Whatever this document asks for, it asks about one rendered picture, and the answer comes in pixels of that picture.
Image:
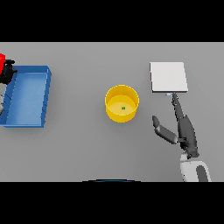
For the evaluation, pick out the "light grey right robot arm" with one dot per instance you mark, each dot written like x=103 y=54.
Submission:
x=190 y=169

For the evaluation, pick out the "pale square measuring scale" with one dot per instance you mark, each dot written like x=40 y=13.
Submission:
x=168 y=77

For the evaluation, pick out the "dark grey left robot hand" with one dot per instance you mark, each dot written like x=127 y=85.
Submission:
x=6 y=73

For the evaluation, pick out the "yellow bowl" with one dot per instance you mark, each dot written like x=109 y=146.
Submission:
x=122 y=103

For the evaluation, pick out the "red beaker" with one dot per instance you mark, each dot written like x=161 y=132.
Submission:
x=1 y=60

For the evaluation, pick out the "blue tray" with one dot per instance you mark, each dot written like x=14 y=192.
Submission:
x=26 y=97

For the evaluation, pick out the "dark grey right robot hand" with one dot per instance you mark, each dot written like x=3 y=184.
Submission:
x=185 y=131

